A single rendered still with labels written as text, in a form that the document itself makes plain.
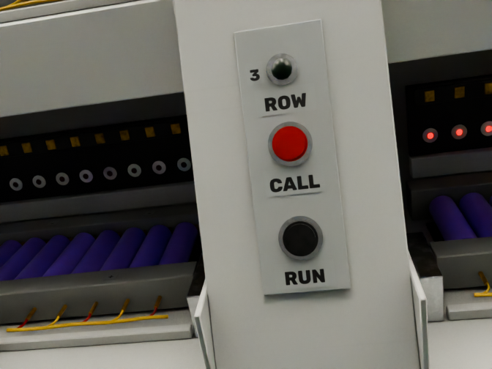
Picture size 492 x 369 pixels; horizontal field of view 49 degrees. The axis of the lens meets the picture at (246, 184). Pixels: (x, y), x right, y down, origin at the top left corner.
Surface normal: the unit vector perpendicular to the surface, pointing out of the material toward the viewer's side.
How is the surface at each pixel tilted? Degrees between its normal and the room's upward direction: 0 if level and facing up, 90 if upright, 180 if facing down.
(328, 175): 90
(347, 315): 90
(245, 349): 90
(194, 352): 21
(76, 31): 111
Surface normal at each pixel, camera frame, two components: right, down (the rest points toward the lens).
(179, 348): -0.15, -0.92
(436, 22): -0.09, 0.38
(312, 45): -0.14, 0.03
